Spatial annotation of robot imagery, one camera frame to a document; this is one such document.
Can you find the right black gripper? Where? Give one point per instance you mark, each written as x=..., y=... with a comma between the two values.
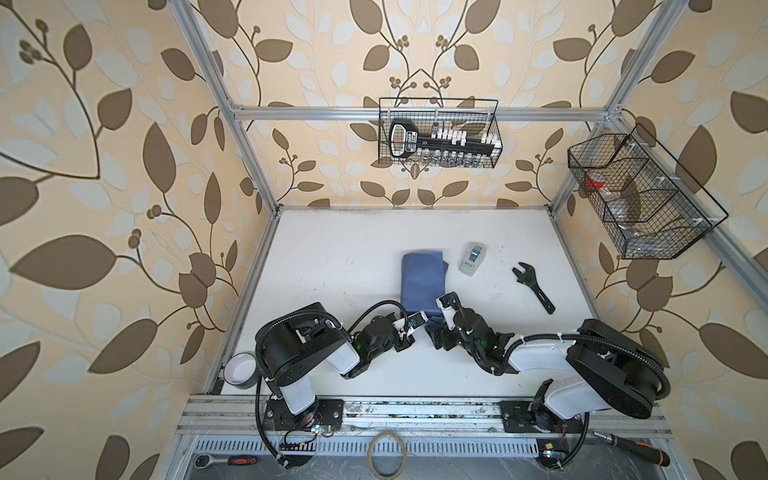
x=443, y=331

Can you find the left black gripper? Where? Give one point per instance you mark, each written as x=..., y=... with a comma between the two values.
x=404, y=345

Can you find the light blue wrapping paper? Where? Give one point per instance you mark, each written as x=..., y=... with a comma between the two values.
x=423, y=276

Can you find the grey tape dispenser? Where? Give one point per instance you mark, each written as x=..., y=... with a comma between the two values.
x=473, y=259

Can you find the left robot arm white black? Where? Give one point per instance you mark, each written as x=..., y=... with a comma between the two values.
x=289, y=348

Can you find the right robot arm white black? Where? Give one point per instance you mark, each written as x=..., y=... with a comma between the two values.
x=606, y=370

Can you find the black adjustable wrench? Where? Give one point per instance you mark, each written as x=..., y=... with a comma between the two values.
x=526, y=275

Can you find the clear tape roll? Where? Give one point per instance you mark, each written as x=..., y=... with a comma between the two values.
x=387, y=444

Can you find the white tape roll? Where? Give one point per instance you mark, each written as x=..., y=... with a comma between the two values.
x=242, y=371

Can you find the black socket set holder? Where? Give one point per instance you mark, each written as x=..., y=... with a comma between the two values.
x=404, y=140

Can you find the orange black screwdriver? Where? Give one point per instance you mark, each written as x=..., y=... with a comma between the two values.
x=640, y=450

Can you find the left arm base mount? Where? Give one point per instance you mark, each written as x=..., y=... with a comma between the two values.
x=324, y=416

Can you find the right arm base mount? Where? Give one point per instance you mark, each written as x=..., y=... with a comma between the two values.
x=521, y=417

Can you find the aluminium mounting rail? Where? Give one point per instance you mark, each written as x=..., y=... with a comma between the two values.
x=407, y=416

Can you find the back black wire basket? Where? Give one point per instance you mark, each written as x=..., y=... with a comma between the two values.
x=475, y=116

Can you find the black wire basket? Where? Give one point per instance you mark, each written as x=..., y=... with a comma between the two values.
x=652, y=206
x=475, y=116

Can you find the ratchet wrench red handle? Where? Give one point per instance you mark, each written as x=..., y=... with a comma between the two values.
x=203, y=461

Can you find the right black wire basket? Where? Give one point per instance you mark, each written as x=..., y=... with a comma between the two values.
x=652, y=206

